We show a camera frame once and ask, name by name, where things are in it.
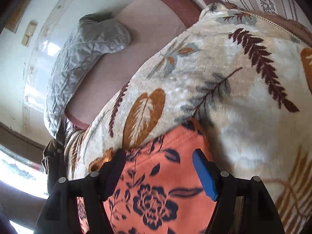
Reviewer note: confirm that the brown framed window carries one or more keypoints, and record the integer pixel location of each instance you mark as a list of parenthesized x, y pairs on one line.
[(23, 180)]

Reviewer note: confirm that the grey quilted pillow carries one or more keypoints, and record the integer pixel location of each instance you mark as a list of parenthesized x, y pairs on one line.
[(94, 36)]

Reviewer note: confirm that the beige wall switch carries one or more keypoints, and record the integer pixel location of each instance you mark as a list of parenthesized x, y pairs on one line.
[(29, 33)]

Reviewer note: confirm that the orange black floral garment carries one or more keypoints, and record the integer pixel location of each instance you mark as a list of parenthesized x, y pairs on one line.
[(159, 190)]

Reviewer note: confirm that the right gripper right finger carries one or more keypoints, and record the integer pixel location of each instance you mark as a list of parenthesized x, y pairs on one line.
[(258, 213)]

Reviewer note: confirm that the pink bed sheet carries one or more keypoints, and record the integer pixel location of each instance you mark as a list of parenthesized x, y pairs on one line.
[(152, 24)]

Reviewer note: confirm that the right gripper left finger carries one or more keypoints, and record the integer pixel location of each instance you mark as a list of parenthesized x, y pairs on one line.
[(60, 212)]

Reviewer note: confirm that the dark brown fleece garment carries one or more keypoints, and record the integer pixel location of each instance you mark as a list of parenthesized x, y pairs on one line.
[(54, 159)]

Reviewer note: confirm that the cream leaf pattern blanket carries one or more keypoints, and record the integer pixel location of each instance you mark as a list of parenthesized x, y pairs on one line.
[(245, 76)]

